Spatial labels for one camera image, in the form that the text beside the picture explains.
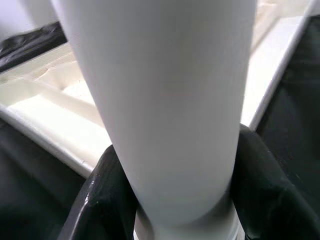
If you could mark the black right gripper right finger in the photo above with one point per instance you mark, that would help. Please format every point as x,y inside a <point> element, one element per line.
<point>270,200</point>

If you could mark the white plastic table leg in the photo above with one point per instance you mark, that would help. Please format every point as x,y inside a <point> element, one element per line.
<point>162,100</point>

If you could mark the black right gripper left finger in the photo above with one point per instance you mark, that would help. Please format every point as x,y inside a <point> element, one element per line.
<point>105,205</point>

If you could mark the white plastic children table top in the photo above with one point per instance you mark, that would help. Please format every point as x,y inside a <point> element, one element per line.
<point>50,120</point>

